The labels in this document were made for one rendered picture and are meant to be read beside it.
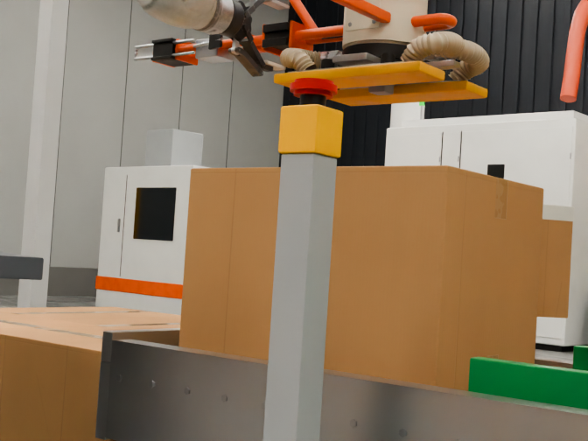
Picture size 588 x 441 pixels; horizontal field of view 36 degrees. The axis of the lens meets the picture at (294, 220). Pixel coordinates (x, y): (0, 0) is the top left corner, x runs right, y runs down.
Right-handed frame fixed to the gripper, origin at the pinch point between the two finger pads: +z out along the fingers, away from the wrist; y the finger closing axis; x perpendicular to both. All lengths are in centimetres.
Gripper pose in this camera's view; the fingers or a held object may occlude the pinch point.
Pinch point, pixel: (279, 37)
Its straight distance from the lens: 206.2
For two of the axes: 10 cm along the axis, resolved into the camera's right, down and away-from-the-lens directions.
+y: -0.6, 10.0, -0.4
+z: 5.9, 0.7, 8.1
